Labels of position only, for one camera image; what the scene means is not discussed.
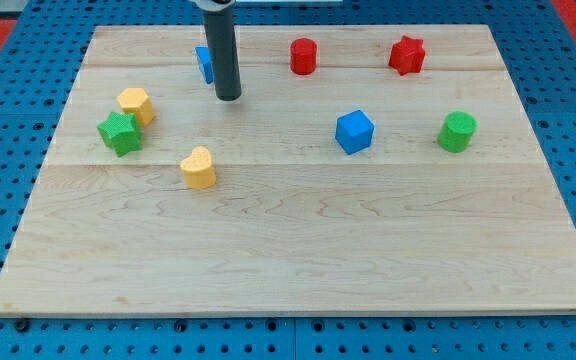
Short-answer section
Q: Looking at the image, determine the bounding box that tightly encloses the green cylinder block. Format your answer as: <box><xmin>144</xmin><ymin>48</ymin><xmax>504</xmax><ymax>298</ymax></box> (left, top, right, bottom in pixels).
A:
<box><xmin>437</xmin><ymin>111</ymin><xmax>478</xmax><ymax>153</ymax></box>

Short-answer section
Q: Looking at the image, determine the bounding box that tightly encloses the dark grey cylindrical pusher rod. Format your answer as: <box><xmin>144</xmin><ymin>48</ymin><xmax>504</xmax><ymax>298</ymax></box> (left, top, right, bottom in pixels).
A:
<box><xmin>197</xmin><ymin>0</ymin><xmax>242</xmax><ymax>101</ymax></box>

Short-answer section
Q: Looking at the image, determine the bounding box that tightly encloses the blue block behind rod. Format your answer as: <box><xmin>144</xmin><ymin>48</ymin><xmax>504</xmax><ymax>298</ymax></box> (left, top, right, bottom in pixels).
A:
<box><xmin>195</xmin><ymin>46</ymin><xmax>214</xmax><ymax>84</ymax></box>

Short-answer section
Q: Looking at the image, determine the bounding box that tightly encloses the blue cube block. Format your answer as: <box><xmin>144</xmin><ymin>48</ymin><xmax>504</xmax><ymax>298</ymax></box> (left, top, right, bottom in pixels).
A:
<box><xmin>335</xmin><ymin>110</ymin><xmax>374</xmax><ymax>155</ymax></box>

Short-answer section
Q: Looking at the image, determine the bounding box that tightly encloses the yellow heart block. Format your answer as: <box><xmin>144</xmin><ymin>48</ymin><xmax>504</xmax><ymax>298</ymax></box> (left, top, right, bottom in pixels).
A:
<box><xmin>180</xmin><ymin>146</ymin><xmax>216</xmax><ymax>189</ymax></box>

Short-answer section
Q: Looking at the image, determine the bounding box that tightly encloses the red star block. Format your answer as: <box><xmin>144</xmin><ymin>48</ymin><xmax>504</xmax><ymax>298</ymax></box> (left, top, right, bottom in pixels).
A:
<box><xmin>388</xmin><ymin>35</ymin><xmax>426</xmax><ymax>76</ymax></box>

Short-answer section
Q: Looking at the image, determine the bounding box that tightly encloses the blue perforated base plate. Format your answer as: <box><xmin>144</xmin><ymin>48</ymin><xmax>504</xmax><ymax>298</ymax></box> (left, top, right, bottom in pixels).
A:
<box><xmin>0</xmin><ymin>0</ymin><xmax>576</xmax><ymax>359</ymax></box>

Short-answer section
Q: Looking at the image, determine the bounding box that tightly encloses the red cylinder block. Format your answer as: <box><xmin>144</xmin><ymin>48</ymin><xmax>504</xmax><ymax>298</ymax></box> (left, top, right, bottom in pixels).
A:
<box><xmin>290</xmin><ymin>38</ymin><xmax>318</xmax><ymax>75</ymax></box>

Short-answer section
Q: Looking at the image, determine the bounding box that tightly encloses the yellow hexagon block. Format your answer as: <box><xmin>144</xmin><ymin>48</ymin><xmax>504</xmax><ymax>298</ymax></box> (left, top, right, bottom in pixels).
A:
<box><xmin>117</xmin><ymin>88</ymin><xmax>156</xmax><ymax>127</ymax></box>

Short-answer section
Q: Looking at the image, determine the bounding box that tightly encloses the green star block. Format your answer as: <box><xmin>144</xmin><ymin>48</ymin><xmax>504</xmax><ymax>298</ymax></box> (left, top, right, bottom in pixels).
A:
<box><xmin>97</xmin><ymin>112</ymin><xmax>142</xmax><ymax>157</ymax></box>

